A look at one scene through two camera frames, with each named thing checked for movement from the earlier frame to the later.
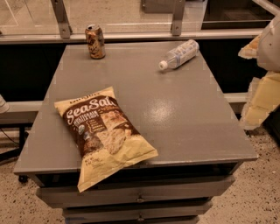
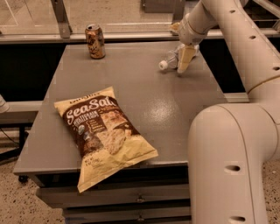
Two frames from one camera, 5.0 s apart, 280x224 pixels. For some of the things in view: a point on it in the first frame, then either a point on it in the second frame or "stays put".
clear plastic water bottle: (179, 54) stays put
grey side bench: (21, 112) stays put
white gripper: (269, 48) -> (187, 32)
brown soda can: (95, 41) stays put
